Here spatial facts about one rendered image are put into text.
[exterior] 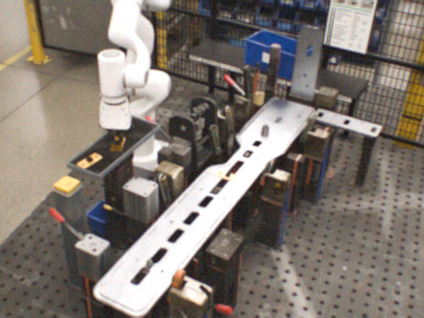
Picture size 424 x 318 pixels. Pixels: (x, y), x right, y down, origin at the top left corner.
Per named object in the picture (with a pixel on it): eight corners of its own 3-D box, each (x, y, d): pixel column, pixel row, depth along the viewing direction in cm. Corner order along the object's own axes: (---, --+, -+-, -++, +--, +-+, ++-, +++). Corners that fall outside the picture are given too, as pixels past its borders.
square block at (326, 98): (321, 161, 272) (333, 96, 251) (306, 156, 275) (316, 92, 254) (326, 154, 278) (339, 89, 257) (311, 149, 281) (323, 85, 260)
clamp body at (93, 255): (105, 337, 187) (97, 260, 166) (78, 323, 191) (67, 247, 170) (122, 317, 194) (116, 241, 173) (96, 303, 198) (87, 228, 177)
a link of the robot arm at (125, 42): (162, 17, 194) (147, 94, 183) (117, 13, 196) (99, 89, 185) (159, 0, 186) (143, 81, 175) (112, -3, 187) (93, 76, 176)
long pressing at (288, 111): (149, 326, 156) (149, 322, 155) (84, 293, 164) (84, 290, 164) (318, 110, 255) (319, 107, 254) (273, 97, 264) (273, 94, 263)
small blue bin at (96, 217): (106, 239, 224) (104, 223, 219) (87, 230, 228) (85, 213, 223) (122, 224, 232) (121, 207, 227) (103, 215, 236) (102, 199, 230)
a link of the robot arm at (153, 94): (131, 108, 253) (130, 61, 238) (171, 113, 252) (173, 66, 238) (124, 123, 244) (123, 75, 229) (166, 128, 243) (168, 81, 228)
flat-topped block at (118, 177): (123, 250, 219) (116, 156, 193) (107, 243, 222) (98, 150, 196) (138, 235, 227) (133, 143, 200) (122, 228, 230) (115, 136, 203)
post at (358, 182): (369, 192, 254) (382, 139, 238) (345, 184, 259) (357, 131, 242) (373, 184, 259) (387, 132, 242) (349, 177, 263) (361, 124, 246)
